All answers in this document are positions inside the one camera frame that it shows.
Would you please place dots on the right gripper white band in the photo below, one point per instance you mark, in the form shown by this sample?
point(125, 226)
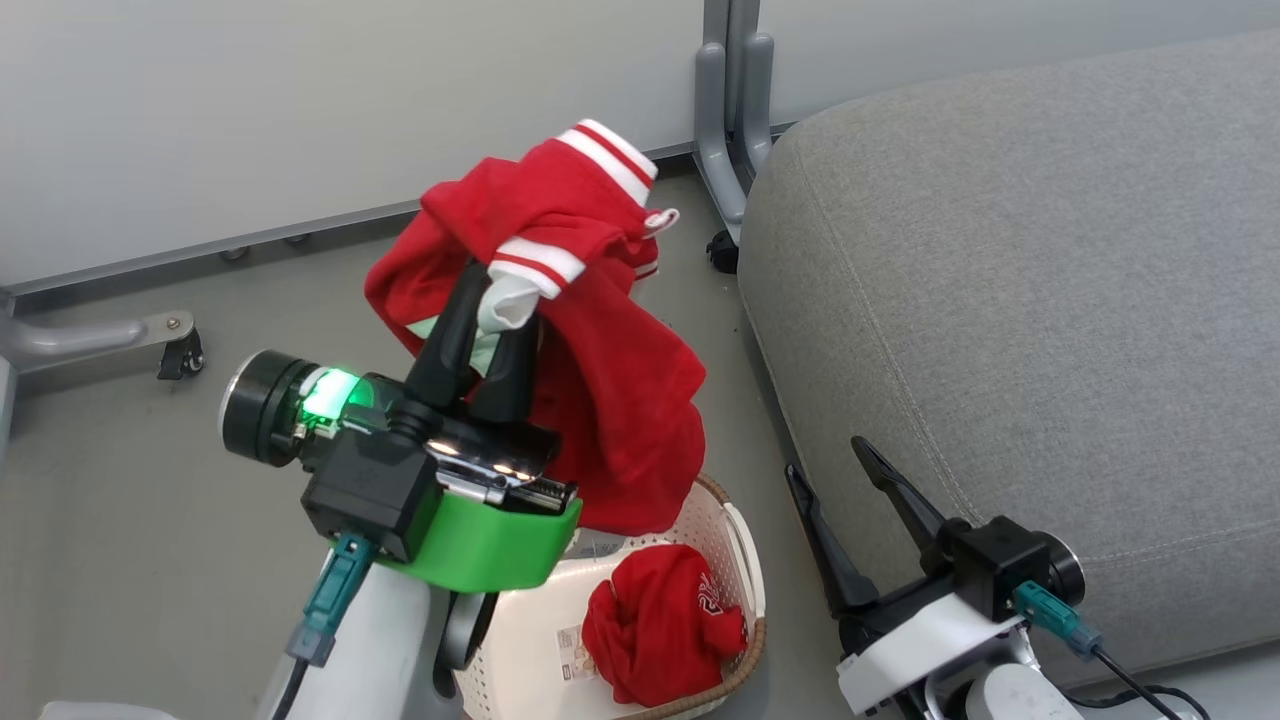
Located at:
point(925, 640)

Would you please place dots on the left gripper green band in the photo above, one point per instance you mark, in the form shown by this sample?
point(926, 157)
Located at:
point(480, 545)

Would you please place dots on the red garment with white stripes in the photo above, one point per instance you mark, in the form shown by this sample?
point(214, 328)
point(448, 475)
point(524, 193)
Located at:
point(620, 400)

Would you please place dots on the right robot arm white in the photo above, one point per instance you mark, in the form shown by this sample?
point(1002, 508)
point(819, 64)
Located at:
point(1020, 695)

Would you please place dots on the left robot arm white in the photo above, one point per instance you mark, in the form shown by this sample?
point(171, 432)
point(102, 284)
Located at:
point(380, 650)

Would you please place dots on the grey fabric sofa seat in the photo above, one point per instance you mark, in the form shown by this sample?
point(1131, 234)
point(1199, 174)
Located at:
point(1000, 300)

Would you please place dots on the white basket with woven rim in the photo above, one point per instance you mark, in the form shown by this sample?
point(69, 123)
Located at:
point(520, 640)

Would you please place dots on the crumpled red garment white print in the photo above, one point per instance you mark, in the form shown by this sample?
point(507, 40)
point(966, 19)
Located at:
point(650, 620)

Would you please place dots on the black caster wheel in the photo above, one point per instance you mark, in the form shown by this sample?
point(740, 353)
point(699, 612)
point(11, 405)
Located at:
point(183, 355)
point(722, 252)

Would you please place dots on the grey upright partition leg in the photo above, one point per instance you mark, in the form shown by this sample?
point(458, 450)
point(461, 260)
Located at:
point(735, 100)

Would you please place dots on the grey horizontal partition leg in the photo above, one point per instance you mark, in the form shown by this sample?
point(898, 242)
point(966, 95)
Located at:
point(70, 340)

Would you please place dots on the white robot body shell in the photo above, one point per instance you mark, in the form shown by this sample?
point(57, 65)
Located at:
point(110, 711)

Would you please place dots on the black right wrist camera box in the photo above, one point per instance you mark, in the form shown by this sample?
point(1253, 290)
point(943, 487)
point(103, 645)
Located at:
point(1000, 560)

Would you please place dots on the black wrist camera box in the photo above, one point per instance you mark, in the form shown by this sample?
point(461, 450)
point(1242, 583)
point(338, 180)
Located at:
point(1000, 560)
point(365, 490)

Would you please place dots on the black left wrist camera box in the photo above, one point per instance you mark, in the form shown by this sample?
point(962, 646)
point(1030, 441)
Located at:
point(365, 490)

